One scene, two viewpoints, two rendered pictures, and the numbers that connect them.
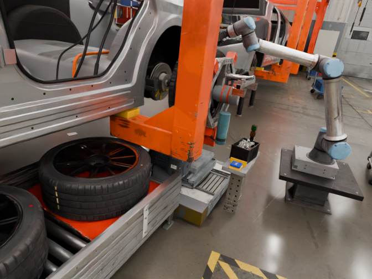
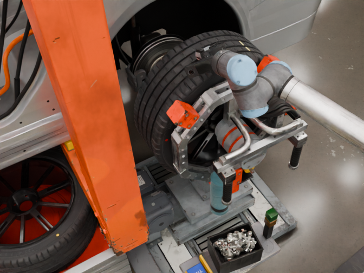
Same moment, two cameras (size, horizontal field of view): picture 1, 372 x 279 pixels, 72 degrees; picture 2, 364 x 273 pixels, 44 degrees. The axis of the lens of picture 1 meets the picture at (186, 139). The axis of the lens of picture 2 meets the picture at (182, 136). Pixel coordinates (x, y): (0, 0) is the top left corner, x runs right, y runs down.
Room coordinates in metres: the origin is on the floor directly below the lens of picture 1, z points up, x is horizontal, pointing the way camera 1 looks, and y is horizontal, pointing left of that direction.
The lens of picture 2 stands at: (0.92, -0.81, 2.32)
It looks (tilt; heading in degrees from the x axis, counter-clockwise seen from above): 50 degrees down; 37
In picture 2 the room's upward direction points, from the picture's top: 3 degrees counter-clockwise
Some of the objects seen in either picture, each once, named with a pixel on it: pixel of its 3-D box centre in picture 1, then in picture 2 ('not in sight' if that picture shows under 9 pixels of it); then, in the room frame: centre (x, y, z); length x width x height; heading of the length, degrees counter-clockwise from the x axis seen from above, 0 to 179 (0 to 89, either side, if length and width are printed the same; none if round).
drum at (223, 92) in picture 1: (227, 94); (240, 141); (2.01, -0.29, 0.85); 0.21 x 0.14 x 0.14; 64
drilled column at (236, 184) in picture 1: (235, 186); not in sight; (1.69, -0.43, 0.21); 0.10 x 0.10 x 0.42; 64
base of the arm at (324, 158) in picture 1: (321, 153); not in sight; (1.99, -1.16, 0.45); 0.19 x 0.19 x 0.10
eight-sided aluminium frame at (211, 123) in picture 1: (218, 92); (230, 130); (2.05, -0.22, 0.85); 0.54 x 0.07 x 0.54; 154
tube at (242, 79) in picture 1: (233, 73); (228, 130); (1.90, -0.29, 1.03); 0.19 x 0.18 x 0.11; 64
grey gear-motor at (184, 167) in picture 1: (164, 165); (144, 200); (1.82, 0.15, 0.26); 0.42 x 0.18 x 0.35; 64
